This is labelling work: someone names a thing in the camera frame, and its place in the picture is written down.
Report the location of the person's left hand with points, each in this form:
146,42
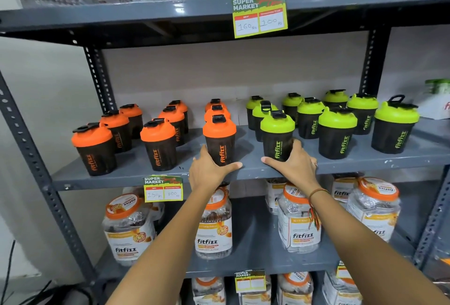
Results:
205,174

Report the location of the person's right hand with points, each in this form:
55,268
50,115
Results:
298,171

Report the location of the person's right thumb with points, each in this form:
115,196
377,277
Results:
273,163

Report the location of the person's left thumb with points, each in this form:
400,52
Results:
231,167

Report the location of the green-lid black shaker bottle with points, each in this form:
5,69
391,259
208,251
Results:
277,125

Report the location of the orange-lid black shaker bottle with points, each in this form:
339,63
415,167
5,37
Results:
219,129

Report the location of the person's right forearm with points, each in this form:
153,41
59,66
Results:
365,252

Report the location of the person's left forearm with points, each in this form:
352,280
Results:
168,245

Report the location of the group of green-lid black shakers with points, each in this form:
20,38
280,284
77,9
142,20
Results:
337,122

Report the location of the grey metal shelving rack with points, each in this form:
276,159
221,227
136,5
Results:
133,171

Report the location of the small yellow price tag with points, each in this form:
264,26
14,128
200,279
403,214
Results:
342,270

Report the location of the group of orange-lid black shakers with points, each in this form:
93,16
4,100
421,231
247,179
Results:
93,136

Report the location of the large yellow green price tag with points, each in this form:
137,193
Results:
259,15

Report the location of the white box green print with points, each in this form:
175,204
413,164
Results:
436,104

